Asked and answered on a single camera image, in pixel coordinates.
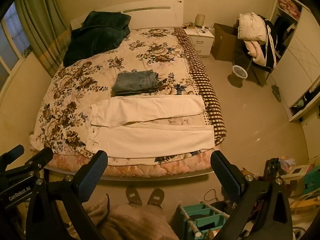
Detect green curtain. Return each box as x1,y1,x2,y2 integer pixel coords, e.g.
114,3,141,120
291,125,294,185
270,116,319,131
15,0,73,79

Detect dark green blanket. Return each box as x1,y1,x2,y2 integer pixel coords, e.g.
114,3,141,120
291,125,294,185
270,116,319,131
62,10,132,67

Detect black cable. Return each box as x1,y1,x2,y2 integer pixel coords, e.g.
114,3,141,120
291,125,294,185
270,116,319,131
203,189,227,203

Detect white pants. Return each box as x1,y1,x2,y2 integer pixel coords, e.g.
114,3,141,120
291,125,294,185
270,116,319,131
86,95,214,159

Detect window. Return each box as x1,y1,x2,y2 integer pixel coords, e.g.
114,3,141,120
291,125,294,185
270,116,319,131
0,1,32,87

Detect brown checked bedsheet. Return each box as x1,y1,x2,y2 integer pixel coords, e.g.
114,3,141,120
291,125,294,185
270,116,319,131
176,27,227,146

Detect teal storage rack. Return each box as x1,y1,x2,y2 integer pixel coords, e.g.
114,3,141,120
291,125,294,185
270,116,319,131
177,203,232,240

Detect black chair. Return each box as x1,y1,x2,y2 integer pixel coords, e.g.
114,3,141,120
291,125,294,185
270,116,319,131
232,40,275,88

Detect white nightstand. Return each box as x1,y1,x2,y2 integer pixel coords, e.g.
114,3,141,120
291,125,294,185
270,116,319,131
184,26,215,58

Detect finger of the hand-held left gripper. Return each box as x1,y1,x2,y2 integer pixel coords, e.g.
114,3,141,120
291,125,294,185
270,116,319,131
0,144,25,168
15,147,54,178

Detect person's left shoe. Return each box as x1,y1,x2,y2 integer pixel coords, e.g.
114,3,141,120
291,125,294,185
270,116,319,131
125,185,143,207

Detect folded blue jeans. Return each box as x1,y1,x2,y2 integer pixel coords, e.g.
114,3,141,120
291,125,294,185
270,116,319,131
111,70,159,97

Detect pink floral quilt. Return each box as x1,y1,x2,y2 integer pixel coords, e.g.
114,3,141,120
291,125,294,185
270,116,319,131
29,148,216,178

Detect round trash bin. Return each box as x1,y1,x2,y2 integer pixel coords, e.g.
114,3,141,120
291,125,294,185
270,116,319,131
228,65,248,88

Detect floral blanket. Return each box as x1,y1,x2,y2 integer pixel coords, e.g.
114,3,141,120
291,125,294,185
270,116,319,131
29,27,213,163

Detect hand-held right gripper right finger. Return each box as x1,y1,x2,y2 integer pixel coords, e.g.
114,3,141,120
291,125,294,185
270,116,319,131
210,150,293,240

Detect white wardrobe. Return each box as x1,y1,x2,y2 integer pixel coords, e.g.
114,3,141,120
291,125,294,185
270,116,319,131
269,0,320,123

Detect pile of white pink clothes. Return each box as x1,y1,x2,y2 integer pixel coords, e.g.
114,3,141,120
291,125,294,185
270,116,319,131
237,12,267,67

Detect person's legs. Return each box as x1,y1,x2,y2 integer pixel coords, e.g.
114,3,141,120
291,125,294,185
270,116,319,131
67,194,179,240

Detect black equipment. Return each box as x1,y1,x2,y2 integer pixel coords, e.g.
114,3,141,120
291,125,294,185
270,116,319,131
264,157,286,182

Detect dark slippers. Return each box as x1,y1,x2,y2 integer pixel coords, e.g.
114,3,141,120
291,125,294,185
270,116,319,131
272,84,282,102

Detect person's shoe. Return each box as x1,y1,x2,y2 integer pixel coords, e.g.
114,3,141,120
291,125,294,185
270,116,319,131
147,187,165,208
125,185,143,207

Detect person's right shoe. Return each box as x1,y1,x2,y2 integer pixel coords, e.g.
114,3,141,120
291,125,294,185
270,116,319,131
147,187,165,208

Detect pink bedding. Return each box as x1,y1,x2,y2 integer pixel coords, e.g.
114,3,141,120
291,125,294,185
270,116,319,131
278,0,302,18

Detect beige table lamp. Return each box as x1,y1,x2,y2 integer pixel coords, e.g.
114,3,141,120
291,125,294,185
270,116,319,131
195,14,206,28

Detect green plastic crate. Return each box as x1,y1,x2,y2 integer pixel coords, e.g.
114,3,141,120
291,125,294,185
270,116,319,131
303,164,320,196

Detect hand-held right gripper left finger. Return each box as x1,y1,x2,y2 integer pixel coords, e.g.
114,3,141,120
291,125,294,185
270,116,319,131
26,150,108,240

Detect black jacket with white stripes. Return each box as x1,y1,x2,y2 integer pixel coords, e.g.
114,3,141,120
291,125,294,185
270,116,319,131
257,14,282,69

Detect white bed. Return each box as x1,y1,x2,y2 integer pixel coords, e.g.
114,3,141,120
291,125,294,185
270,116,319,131
44,0,215,182

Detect white door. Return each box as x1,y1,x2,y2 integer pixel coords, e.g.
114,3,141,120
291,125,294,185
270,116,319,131
301,119,320,157

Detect brown cardboard box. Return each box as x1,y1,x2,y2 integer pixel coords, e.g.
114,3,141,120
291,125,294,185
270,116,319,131
210,23,248,63

